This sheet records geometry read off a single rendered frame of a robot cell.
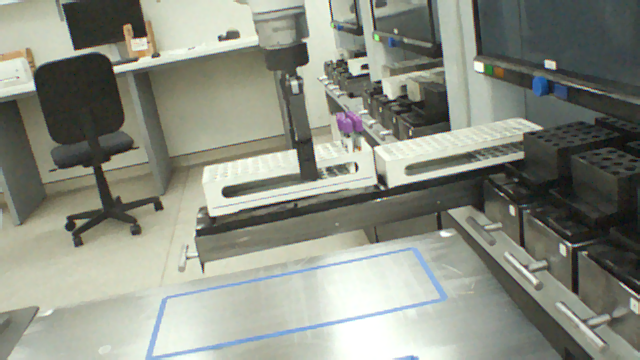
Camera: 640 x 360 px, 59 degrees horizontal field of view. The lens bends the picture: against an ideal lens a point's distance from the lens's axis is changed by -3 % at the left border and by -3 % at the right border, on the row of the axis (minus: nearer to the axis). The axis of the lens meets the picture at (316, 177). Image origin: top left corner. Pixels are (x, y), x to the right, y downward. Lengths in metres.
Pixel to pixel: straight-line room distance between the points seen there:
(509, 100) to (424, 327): 0.68
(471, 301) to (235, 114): 4.01
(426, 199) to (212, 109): 3.64
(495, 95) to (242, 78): 3.48
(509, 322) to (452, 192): 0.46
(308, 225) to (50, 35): 3.85
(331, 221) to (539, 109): 0.50
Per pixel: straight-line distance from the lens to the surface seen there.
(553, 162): 0.97
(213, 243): 1.02
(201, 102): 4.58
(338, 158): 1.01
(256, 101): 4.57
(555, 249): 0.86
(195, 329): 0.72
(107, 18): 4.35
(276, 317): 0.70
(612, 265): 0.76
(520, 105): 1.24
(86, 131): 3.38
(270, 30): 0.97
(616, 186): 0.84
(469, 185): 1.07
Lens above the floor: 1.18
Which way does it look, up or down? 18 degrees down
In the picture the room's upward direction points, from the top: 10 degrees counter-clockwise
